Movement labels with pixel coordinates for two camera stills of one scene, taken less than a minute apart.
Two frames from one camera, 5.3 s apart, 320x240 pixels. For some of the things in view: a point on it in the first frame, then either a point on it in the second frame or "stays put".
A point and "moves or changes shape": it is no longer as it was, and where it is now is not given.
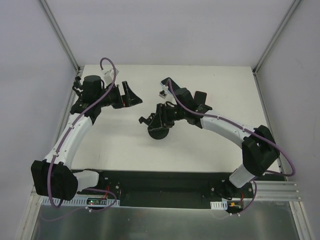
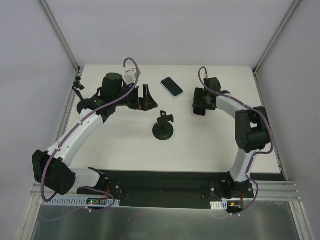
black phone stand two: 156,133 moves or changes shape
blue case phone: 174,86 stays put
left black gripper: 120,97 → 137,99
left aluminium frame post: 61,35 stays put
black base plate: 167,189 stays put
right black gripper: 159,117 → 200,100
